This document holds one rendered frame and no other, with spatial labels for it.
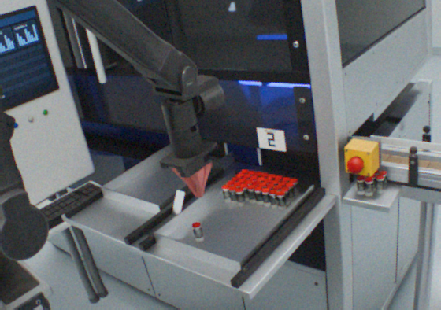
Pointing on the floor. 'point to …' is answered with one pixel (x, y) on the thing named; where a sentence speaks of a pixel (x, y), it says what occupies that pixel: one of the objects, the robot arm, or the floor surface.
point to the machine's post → (329, 132)
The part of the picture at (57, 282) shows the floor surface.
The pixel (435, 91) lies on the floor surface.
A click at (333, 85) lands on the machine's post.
